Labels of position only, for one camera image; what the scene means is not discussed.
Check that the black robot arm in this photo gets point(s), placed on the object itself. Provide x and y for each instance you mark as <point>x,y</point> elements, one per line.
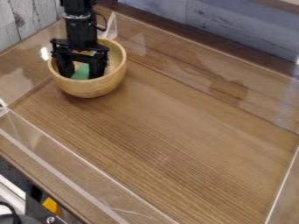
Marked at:
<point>81,8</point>

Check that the clear acrylic front wall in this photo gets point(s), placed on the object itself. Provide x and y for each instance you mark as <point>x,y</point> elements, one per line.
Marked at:
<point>82,187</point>

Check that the brown wooden bowl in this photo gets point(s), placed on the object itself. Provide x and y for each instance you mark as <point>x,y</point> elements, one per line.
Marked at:
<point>90,88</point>

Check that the clear acrylic corner bracket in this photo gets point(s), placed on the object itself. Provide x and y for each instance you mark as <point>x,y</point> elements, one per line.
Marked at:
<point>112,32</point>

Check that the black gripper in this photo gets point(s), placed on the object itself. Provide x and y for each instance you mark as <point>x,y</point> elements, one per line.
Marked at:
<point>81,47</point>

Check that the green rectangular block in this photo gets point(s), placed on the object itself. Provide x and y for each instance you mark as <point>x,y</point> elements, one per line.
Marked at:
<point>82,70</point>

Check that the yellow label tag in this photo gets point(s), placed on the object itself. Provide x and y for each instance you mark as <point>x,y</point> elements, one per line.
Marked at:
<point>52,205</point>

